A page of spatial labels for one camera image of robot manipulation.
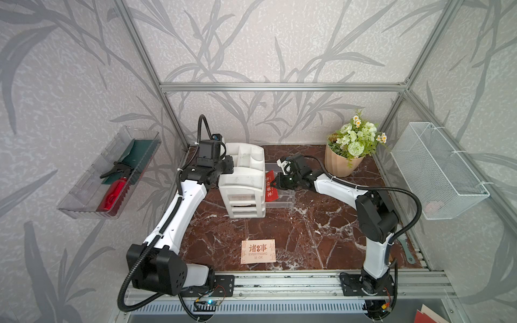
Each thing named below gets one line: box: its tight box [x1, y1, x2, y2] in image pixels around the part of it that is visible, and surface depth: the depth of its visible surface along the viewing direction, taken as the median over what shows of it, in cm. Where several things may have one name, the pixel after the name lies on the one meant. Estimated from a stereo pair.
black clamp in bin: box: [99, 160, 134, 179], surface depth 67 cm
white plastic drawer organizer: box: [218, 142, 266, 219], surface depth 84 cm
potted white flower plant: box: [324, 110, 388, 178], surface depth 87 cm
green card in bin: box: [101, 138, 161, 186], surface depth 69 cm
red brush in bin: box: [95, 176, 130, 217], surface depth 59 cm
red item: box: [265, 169, 280, 202], surface depth 91 cm
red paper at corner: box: [414, 308, 438, 323], surface depth 69 cm
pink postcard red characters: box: [240, 238, 277, 265], surface depth 84 cm
